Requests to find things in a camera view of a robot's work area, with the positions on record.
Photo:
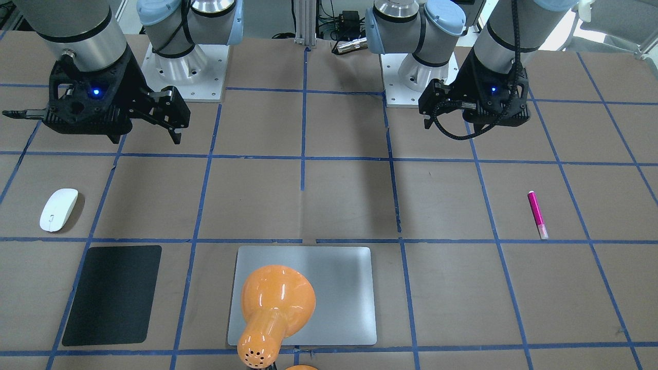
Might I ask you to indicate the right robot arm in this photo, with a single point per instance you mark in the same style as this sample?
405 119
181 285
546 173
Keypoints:
90 31

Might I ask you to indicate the orange desk lamp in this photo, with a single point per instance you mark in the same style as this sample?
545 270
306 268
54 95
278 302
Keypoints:
276 302

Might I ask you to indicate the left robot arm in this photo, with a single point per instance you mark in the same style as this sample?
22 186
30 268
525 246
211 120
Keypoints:
416 42

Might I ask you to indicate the black mousepad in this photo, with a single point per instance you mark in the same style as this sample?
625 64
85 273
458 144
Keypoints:
114 297

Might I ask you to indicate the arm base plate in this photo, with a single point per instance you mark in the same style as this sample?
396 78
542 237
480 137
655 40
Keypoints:
405 79
199 76

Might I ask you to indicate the white computer mouse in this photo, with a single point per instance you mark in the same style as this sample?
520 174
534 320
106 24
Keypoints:
57 209

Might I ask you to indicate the pink marker pen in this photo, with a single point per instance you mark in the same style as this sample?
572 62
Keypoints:
538 218

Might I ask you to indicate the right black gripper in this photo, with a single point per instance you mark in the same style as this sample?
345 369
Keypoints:
131 78

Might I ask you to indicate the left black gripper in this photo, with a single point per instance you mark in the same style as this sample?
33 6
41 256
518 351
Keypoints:
469 78

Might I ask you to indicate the silver laptop notebook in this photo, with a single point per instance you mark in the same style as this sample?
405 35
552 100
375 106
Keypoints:
342 280

